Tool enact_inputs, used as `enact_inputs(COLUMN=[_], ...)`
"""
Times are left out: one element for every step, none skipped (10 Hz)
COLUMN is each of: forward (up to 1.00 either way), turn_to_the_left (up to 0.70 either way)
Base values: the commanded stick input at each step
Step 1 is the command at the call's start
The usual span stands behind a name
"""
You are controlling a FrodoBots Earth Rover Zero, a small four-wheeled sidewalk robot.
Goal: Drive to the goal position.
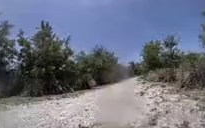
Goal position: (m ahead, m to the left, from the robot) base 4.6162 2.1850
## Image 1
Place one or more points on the pale gravel dirt path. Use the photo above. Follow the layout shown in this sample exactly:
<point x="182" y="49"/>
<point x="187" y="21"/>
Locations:
<point x="116" y="103"/>

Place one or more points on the row of green bushes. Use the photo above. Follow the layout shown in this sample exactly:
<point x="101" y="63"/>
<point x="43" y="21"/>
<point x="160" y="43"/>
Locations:
<point x="176" y="63"/>
<point x="50" y="63"/>

